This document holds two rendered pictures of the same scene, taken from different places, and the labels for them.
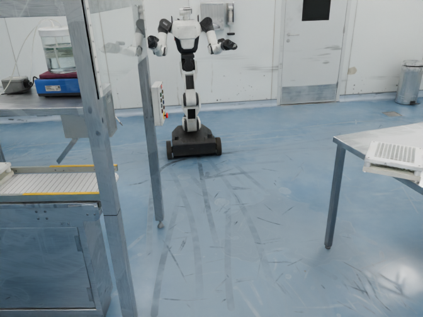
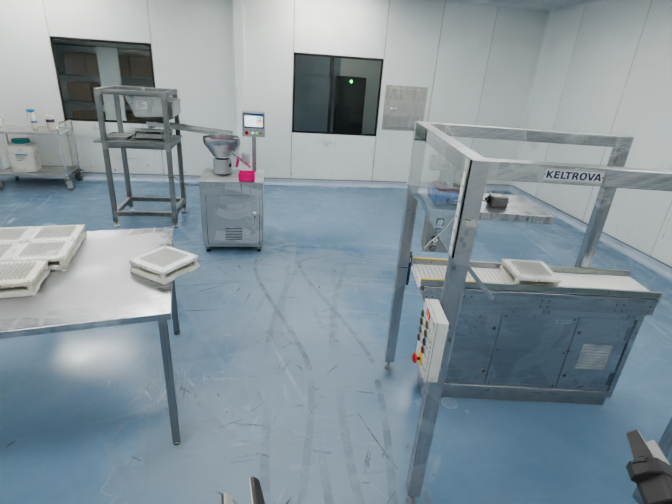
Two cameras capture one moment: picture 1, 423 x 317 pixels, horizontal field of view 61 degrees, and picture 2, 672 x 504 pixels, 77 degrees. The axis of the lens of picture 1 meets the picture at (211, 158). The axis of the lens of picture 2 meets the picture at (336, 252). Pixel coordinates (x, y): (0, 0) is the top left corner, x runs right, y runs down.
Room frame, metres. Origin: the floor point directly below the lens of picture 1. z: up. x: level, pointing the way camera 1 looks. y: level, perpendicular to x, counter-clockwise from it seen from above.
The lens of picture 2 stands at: (3.63, -0.11, 1.87)
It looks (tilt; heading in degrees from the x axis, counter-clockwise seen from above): 24 degrees down; 177
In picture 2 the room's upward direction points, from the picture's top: 4 degrees clockwise
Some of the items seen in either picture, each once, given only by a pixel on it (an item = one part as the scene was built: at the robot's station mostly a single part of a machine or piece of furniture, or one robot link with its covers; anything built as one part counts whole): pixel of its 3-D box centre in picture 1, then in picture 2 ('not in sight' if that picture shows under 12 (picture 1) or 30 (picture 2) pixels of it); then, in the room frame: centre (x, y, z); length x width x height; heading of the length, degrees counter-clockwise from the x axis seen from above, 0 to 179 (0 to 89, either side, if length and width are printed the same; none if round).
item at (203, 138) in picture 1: (191, 131); not in sight; (3.78, 0.21, 0.19); 0.64 x 0.52 x 0.33; 6
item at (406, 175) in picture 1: (392, 163); (165, 267); (1.57, -0.89, 0.83); 0.24 x 0.24 x 0.02; 61
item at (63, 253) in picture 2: not in sight; (43, 251); (1.54, -1.53, 0.88); 0.25 x 0.24 x 0.02; 15
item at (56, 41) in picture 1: (62, 46); not in sight; (1.51, 0.59, 1.44); 0.15 x 0.15 x 0.19
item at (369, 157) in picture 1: (394, 155); (164, 259); (1.57, -0.89, 0.88); 0.25 x 0.24 x 0.02; 151
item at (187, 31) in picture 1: (186, 34); not in sight; (3.80, 0.21, 1.23); 0.34 x 0.30 x 0.36; 96
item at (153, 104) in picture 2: not in sight; (167, 162); (-1.21, -1.80, 0.75); 1.43 x 1.06 x 1.50; 96
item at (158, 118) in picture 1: (158, 103); (431, 340); (2.32, 0.34, 0.96); 0.17 x 0.06 x 0.26; 178
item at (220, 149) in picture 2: not in sight; (228, 155); (-0.81, -1.03, 0.95); 0.49 x 0.36 x 0.37; 96
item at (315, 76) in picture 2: not in sight; (336, 96); (-3.46, 0.14, 1.43); 1.38 x 0.01 x 1.16; 96
